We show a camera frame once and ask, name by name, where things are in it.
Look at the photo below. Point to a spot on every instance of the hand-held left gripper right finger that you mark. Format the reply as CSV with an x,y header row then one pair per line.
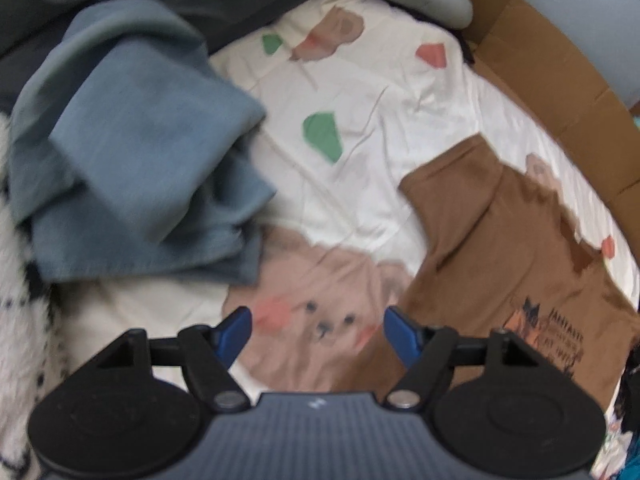
x,y
402,335

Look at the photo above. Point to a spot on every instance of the blue-grey denim garment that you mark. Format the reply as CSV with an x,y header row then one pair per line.
x,y
125,160

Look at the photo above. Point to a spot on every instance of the brown printed t-shirt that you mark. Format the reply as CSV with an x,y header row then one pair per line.
x,y
500,240

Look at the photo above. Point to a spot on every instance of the bear print bed sheet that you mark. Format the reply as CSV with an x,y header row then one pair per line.
x,y
375,110

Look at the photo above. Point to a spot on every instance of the white fluffy plush toy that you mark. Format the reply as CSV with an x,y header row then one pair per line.
x,y
20,310

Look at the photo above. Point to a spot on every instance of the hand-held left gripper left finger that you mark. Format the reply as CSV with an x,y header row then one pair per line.
x,y
234,332

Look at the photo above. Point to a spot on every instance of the flattened cardboard sheet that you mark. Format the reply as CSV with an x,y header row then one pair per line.
x,y
550,75

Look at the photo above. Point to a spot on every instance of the grey wrapped mattress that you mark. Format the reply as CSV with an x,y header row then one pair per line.
x,y
580,5

